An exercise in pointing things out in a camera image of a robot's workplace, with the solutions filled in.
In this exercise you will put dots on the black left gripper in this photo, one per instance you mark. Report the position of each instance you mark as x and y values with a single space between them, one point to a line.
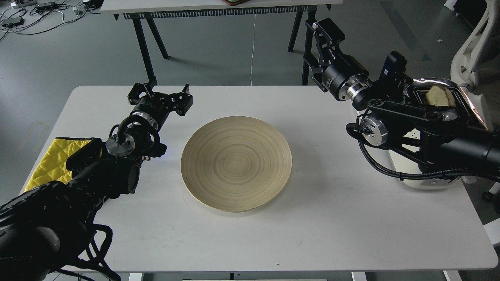
155 107

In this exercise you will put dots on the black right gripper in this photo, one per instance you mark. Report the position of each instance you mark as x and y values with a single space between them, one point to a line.
340 74

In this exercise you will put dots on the slice of bread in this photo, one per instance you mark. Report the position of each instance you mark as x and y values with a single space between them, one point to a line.
440 97

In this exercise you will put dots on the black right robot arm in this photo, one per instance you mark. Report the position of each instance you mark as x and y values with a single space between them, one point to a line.
378 127

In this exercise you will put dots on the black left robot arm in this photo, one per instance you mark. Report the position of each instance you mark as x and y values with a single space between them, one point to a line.
52 226

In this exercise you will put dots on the cream chrome toaster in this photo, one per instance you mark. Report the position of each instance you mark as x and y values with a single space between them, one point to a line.
443 143

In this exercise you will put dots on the background table with black legs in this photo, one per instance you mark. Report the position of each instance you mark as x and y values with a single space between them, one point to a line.
149 10

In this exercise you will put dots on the round wooden plate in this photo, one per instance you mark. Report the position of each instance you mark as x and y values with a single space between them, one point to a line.
236 164

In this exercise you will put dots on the yellow quilted cloth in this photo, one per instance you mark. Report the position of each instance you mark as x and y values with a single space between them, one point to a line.
53 163

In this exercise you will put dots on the white office chair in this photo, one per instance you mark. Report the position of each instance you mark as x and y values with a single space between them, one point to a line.
476 70

